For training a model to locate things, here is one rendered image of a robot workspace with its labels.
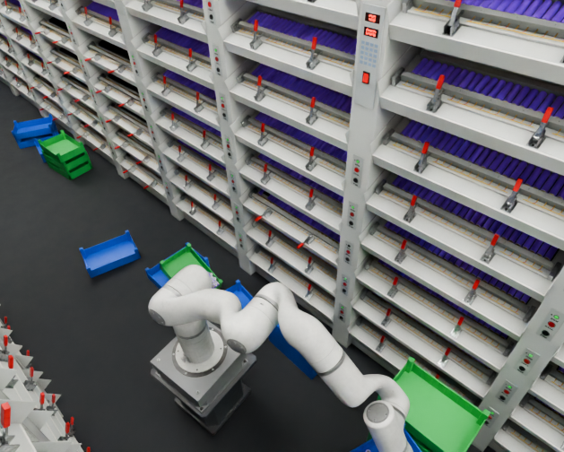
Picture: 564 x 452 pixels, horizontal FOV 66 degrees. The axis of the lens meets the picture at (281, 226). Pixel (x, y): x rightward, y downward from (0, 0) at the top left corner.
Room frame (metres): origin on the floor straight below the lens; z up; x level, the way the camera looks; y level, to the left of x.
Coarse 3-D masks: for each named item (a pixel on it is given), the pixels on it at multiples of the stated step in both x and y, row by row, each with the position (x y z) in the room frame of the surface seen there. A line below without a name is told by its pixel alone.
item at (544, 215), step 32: (384, 128) 1.19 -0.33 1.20; (416, 128) 1.20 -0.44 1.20; (384, 160) 1.13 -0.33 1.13; (416, 160) 1.10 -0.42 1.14; (448, 160) 1.05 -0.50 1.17; (480, 160) 1.02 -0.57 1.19; (512, 160) 1.01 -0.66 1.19; (448, 192) 0.97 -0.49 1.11; (480, 192) 0.93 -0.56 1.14; (512, 192) 0.87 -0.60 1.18; (544, 192) 0.87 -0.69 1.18; (512, 224) 0.84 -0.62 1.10; (544, 224) 0.80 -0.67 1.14
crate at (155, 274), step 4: (176, 252) 1.82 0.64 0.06; (196, 252) 1.82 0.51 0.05; (200, 256) 1.79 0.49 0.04; (164, 260) 1.76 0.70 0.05; (204, 260) 1.73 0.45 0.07; (208, 264) 1.74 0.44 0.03; (148, 268) 1.68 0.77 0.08; (152, 268) 1.70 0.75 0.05; (156, 268) 1.72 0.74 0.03; (148, 272) 1.67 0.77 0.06; (152, 272) 1.70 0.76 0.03; (156, 272) 1.71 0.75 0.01; (160, 272) 1.72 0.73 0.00; (148, 276) 1.66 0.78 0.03; (152, 276) 1.68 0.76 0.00; (156, 276) 1.68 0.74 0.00; (160, 276) 1.68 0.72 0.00; (164, 276) 1.68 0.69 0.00; (152, 280) 1.63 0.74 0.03; (156, 280) 1.65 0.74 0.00; (160, 280) 1.65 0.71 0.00; (164, 280) 1.65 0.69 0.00; (168, 280) 1.65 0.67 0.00; (156, 284) 1.61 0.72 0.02; (160, 284) 1.58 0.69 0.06; (164, 284) 1.55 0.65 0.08; (160, 288) 1.58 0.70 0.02
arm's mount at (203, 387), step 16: (176, 336) 1.01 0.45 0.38; (160, 352) 0.94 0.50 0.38; (224, 352) 0.93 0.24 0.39; (160, 368) 0.88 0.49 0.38; (176, 368) 0.87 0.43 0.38; (224, 368) 0.86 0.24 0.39; (240, 368) 0.91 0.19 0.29; (176, 384) 0.81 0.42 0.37; (192, 384) 0.80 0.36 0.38; (208, 384) 0.80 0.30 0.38; (224, 384) 0.84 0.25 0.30; (192, 400) 0.77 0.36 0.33; (208, 400) 0.77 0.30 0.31
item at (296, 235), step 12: (252, 192) 1.69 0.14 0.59; (252, 204) 1.65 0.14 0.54; (264, 216) 1.56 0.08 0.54; (276, 216) 1.54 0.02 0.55; (276, 228) 1.51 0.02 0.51; (288, 228) 1.47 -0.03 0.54; (300, 240) 1.39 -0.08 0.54; (312, 252) 1.35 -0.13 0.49; (324, 252) 1.30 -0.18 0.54; (336, 252) 1.29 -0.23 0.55; (336, 264) 1.24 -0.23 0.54
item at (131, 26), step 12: (120, 24) 2.24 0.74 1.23; (132, 24) 2.18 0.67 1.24; (144, 24) 2.22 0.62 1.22; (132, 36) 2.17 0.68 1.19; (132, 48) 2.20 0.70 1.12; (144, 60) 2.19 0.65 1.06; (144, 72) 2.18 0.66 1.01; (156, 108) 2.19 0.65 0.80; (156, 132) 2.17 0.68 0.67; (156, 144) 2.20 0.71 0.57; (156, 156) 2.23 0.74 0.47; (168, 168) 2.18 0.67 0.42; (168, 180) 2.18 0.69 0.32; (180, 216) 2.18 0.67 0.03
